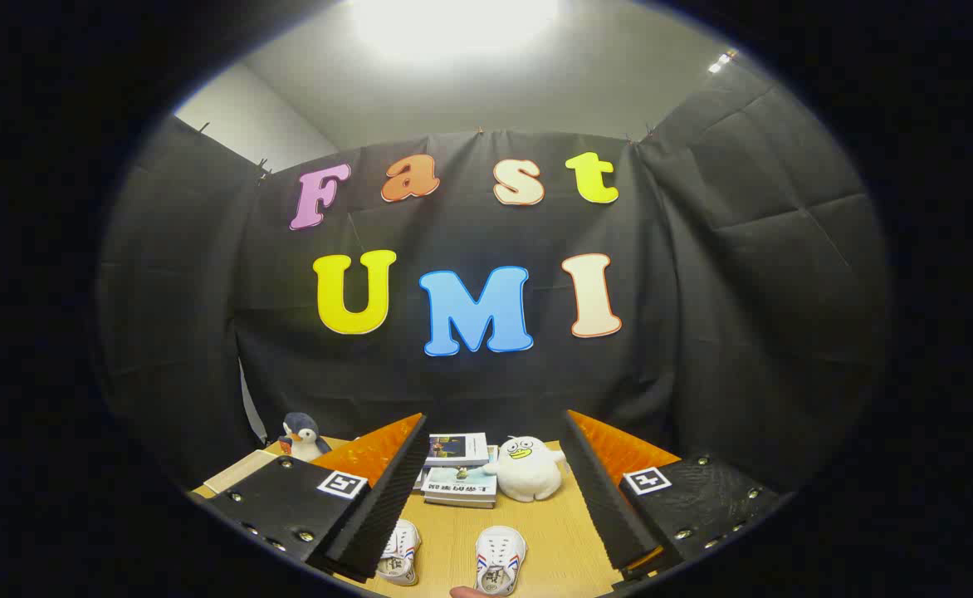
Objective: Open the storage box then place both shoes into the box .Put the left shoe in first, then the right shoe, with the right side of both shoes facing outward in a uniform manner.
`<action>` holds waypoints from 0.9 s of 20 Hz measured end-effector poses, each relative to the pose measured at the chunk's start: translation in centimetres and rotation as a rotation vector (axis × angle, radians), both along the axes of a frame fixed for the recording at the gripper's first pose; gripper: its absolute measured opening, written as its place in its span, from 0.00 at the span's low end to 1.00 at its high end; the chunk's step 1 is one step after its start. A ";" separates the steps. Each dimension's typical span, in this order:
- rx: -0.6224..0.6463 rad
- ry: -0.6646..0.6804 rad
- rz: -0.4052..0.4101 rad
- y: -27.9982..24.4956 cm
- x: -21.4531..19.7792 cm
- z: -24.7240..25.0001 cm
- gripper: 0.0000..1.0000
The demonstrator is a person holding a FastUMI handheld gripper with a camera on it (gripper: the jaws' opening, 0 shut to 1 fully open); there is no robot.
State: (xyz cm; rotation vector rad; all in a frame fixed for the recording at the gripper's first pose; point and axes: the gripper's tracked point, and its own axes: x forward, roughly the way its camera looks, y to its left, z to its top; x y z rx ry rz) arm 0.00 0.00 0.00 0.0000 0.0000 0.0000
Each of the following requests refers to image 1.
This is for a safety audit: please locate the white duck plush toy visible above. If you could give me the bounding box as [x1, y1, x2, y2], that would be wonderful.
[483, 436, 569, 502]

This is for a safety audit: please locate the pale green cover book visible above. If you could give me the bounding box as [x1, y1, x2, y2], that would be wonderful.
[422, 465, 498, 503]

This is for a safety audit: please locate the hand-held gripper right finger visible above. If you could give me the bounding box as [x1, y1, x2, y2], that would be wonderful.
[559, 409, 786, 582]

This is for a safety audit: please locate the grey penguin plush toy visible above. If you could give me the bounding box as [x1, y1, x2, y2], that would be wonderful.
[277, 412, 331, 463]

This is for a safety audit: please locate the white book blue picture cover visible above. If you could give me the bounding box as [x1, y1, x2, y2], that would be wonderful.
[424, 433, 491, 468]

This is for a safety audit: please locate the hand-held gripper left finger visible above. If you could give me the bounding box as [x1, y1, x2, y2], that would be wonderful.
[202, 413, 429, 584]

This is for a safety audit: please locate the beige fabric storage box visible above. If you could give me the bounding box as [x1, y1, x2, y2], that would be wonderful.
[194, 448, 278, 499]

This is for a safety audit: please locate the white canvas shoe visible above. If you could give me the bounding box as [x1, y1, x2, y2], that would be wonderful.
[377, 519, 423, 587]
[475, 525, 528, 596]

